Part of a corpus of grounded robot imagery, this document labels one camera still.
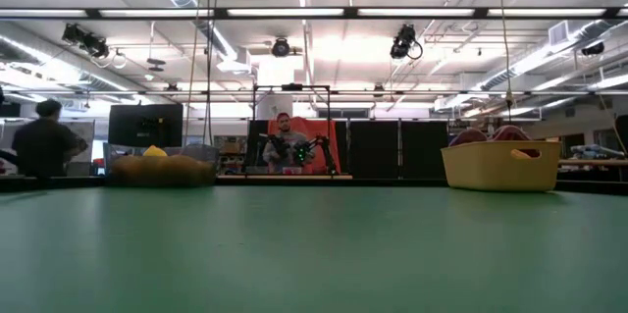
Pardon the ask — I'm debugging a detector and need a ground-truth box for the dark red apple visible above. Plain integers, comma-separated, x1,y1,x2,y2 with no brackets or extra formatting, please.
490,125,532,142
448,128,490,147

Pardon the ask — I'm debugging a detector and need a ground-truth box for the white ceiling vent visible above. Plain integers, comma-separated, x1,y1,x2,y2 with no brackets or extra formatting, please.
548,21,570,47

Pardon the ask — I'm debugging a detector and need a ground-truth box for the overhead bar with light strips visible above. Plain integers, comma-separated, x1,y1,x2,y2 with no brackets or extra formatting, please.
0,7,628,21

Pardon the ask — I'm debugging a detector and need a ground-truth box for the black monitor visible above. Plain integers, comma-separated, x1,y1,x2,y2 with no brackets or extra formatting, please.
108,103,184,149

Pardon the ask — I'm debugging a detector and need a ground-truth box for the person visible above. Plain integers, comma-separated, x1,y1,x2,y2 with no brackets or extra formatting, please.
10,98,90,180
262,112,316,176

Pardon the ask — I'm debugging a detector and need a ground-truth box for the black partition panel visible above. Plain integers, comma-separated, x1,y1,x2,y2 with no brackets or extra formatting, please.
400,119,450,181
346,119,401,181

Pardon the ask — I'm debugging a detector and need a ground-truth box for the clear plastic bin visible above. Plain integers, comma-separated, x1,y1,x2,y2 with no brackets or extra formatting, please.
102,143,221,187

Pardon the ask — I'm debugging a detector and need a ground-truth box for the yellow plastic basket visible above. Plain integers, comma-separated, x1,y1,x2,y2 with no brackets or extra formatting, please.
440,139,563,193

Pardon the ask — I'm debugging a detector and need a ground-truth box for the wooden background table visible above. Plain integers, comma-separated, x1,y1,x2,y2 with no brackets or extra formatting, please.
558,158,628,168

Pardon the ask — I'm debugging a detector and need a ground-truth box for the thin hanging cable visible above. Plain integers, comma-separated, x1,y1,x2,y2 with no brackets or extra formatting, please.
496,0,516,123

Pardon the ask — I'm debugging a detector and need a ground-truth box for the black background station frame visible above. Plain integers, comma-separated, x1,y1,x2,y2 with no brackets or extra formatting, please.
251,83,333,177

